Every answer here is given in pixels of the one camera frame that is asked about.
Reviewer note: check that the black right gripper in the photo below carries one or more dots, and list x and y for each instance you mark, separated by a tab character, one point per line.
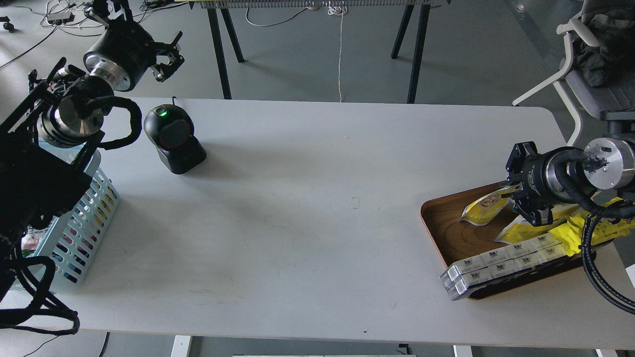
533	199

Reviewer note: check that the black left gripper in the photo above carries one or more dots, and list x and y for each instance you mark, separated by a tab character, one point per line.
127	46

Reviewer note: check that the yellow white snack pouch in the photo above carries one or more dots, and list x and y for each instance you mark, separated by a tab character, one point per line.
482	211

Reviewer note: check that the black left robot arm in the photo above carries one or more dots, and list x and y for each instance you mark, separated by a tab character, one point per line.
48	141

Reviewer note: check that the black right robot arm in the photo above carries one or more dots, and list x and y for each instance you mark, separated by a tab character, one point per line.
568	175

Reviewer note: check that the yellow cream snack pouch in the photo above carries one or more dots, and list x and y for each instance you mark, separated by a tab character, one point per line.
521	230

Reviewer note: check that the yellow cartoon snack bag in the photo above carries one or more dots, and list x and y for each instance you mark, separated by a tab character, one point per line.
569	232

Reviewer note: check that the white boxed snack row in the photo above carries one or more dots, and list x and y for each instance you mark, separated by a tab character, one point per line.
503	262
501	285

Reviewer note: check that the light blue plastic basket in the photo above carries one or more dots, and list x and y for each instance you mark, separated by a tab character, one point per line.
73	238

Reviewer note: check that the black table trestle legs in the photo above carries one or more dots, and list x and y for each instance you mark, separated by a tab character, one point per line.
295	53

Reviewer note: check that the black barcode scanner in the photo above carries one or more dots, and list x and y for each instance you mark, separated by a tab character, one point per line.
171	131

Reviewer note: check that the brown wooden tray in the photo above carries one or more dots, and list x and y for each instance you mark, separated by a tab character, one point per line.
456	239

